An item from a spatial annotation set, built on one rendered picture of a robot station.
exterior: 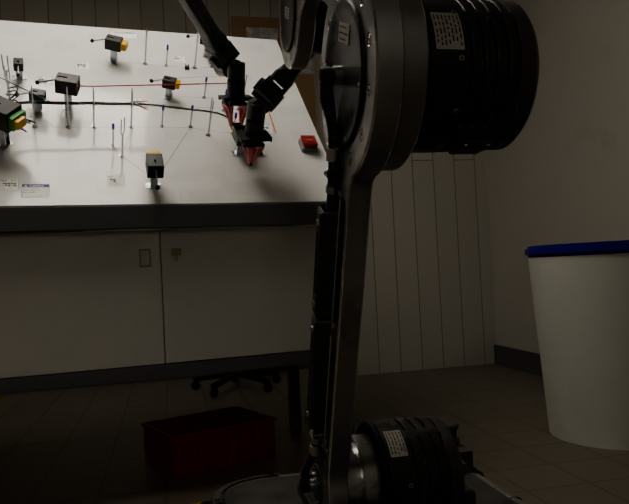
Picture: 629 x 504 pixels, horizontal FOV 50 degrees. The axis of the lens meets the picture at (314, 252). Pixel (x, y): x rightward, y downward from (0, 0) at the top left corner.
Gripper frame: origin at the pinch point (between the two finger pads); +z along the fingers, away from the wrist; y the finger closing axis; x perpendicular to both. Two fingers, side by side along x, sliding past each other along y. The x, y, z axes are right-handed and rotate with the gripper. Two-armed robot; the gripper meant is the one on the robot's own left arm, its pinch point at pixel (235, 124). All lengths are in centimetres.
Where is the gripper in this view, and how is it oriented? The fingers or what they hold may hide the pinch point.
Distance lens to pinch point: 223.7
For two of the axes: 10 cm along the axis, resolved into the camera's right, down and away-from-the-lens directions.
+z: -0.5, 9.3, 3.6
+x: 4.2, 3.4, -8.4
